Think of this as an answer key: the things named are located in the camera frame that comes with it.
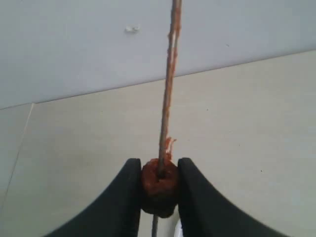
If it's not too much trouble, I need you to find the dark red fruit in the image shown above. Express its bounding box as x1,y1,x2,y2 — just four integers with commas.
141,158,179,218

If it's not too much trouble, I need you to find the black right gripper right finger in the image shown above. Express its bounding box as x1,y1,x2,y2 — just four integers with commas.
178,158,279,237

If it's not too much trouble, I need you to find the white rectangular plastic tray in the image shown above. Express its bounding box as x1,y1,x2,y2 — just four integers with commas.
174,220,183,237

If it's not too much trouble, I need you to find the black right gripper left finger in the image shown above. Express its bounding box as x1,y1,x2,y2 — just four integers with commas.
47,158,142,237

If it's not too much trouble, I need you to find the thin wooden skewer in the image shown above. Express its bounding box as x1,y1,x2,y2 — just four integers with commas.
151,0,183,237

